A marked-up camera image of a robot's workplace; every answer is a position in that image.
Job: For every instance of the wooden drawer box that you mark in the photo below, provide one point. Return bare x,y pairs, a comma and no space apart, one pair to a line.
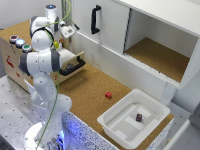
13,66

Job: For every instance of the blue button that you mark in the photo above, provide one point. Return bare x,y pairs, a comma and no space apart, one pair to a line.
20,42

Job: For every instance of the white sliding door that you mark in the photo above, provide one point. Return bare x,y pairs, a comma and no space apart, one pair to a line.
110,23

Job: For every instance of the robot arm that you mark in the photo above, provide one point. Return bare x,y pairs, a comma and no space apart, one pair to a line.
41,63

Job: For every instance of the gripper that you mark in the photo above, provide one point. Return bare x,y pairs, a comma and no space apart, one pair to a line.
68,31

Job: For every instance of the purple block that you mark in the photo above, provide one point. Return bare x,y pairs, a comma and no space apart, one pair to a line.
139,117

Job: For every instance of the white cabinet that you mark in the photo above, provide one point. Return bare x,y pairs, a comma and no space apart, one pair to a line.
160,20

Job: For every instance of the pink block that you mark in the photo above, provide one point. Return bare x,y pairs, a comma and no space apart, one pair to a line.
108,95

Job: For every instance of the white plastic box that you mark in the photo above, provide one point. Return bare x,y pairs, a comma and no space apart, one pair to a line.
123,128

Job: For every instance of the yellow block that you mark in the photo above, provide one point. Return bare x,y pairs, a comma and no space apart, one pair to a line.
56,44

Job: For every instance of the green button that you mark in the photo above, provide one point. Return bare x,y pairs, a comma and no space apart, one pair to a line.
26,47

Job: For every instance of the wooden drawer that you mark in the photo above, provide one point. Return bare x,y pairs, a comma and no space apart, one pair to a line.
68,58

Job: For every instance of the red button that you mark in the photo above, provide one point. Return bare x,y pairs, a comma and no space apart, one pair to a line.
14,38

